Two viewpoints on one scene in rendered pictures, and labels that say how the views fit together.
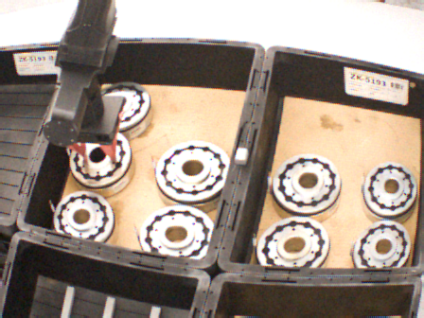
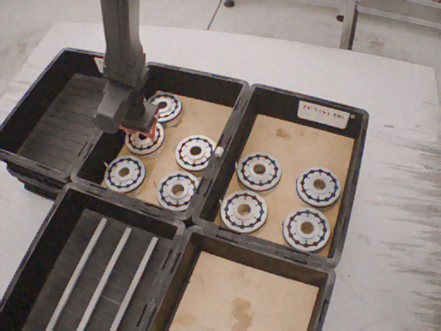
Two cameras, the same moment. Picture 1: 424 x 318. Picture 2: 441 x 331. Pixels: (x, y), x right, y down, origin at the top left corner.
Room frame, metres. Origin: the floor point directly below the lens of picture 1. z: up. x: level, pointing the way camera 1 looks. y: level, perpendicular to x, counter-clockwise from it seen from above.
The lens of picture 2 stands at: (0.23, -0.10, 1.60)
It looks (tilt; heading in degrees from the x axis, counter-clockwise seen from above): 57 degrees down; 7
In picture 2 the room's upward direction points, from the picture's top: 6 degrees counter-clockwise
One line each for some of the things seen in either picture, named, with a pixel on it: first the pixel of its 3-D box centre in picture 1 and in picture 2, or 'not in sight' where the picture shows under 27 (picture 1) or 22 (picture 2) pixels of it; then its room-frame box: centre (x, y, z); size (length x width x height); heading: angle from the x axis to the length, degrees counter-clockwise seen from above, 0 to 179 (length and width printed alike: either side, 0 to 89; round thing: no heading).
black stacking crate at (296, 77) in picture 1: (350, 183); (288, 176); (0.67, -0.19, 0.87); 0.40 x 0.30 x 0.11; 162
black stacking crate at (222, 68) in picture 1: (140, 162); (167, 142); (0.76, 0.10, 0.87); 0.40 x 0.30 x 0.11; 162
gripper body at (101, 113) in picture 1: (84, 104); (131, 106); (0.78, 0.16, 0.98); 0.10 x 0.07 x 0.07; 72
